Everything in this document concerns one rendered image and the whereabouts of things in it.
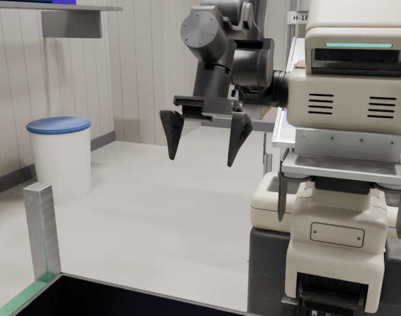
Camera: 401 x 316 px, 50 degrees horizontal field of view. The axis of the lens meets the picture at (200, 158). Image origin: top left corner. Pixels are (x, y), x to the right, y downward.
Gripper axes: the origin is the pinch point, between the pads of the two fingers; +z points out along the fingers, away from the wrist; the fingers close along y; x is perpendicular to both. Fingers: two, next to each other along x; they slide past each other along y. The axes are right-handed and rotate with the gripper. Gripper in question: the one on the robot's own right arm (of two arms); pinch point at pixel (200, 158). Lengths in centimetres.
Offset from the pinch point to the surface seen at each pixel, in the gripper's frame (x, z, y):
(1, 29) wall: 189, -107, -239
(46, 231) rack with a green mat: -10.2, 14.8, -18.3
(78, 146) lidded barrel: 211, -26, -165
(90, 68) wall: 307, -120, -234
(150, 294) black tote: -22.5, 17.6, 4.3
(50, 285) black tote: -24.3, 18.5, -6.3
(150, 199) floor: 247, 4, -116
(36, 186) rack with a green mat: -12.4, 8.5, -19.8
